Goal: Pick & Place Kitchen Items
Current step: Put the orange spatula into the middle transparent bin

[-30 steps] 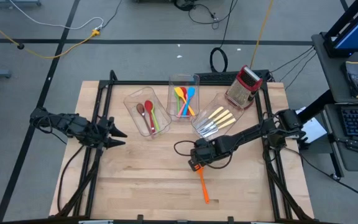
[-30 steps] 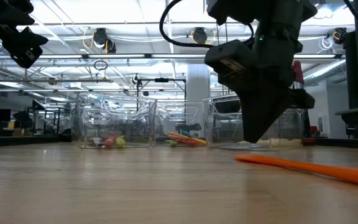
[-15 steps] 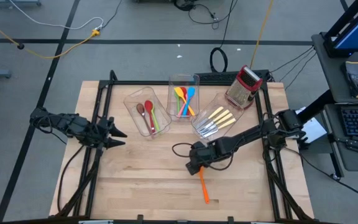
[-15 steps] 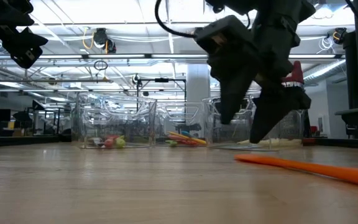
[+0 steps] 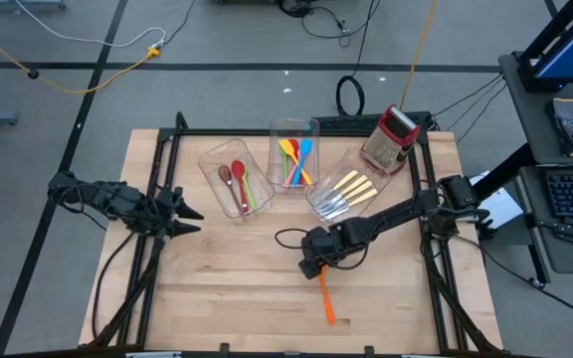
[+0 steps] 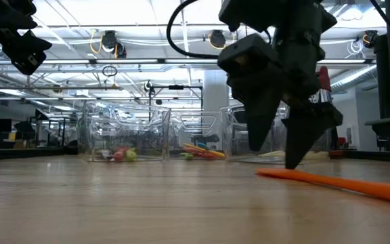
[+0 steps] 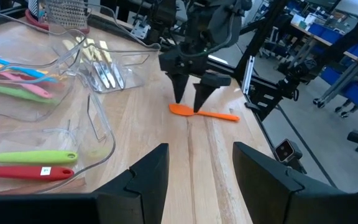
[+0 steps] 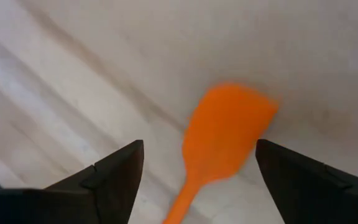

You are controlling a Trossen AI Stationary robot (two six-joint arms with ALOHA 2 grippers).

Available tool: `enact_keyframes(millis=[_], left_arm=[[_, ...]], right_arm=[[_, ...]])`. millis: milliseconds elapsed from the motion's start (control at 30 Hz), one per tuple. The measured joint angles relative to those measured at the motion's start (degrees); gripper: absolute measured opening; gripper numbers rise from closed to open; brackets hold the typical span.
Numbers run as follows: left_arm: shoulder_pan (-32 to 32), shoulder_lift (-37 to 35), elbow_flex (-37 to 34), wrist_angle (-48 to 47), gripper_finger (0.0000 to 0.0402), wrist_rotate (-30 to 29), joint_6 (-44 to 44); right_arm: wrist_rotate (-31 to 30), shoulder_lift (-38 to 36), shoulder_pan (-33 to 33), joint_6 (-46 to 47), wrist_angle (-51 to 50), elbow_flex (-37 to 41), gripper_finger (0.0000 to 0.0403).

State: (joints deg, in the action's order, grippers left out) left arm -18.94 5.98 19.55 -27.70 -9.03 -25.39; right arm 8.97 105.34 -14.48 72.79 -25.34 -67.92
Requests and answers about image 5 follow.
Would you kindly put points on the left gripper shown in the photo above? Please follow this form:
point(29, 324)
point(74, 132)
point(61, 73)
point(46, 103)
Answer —
point(167, 211)

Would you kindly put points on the white sheet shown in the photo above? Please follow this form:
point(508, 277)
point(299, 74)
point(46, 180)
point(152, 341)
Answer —
point(503, 204)

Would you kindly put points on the black aluminium table frame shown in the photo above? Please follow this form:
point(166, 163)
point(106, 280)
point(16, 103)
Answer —
point(217, 132)

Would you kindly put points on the orange silicone spatula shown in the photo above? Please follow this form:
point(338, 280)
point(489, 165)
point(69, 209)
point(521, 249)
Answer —
point(326, 298)

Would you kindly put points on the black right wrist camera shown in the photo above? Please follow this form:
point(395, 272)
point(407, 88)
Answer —
point(311, 271)

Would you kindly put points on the yellow silicone spatula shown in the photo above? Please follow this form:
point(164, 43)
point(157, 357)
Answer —
point(286, 145)

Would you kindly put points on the blue silicone spatula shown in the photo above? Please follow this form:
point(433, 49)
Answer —
point(306, 146)

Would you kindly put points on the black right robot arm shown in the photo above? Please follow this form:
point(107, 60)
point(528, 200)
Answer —
point(406, 211)

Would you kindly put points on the black round floor plug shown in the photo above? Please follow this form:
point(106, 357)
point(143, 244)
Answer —
point(33, 74)

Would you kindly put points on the black table clamp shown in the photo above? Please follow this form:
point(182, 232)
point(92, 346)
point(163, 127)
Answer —
point(224, 349)
point(369, 350)

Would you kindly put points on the red steel box grater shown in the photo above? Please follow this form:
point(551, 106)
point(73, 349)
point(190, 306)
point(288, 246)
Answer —
point(388, 144)

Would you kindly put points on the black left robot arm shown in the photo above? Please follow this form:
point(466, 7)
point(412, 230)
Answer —
point(107, 199)

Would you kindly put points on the grey computer cart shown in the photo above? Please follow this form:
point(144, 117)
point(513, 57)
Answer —
point(565, 258)

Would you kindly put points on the red silicone spatula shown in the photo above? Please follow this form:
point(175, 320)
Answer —
point(295, 145)

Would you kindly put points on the green silicone spoon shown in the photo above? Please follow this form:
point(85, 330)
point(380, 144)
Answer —
point(251, 196)

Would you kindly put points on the clear plastic bin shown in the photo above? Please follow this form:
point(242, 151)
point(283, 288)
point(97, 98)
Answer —
point(212, 159)
point(294, 129)
point(361, 164)

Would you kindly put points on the grey yellow work glove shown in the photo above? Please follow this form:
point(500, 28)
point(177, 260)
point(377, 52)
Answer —
point(570, 126)

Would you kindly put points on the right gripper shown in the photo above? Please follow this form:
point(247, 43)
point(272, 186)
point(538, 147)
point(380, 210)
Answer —
point(324, 243)

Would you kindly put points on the green silicone spatula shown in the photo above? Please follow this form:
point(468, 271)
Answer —
point(284, 166)

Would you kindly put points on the red silicone spoon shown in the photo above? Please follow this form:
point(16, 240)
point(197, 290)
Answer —
point(238, 169)

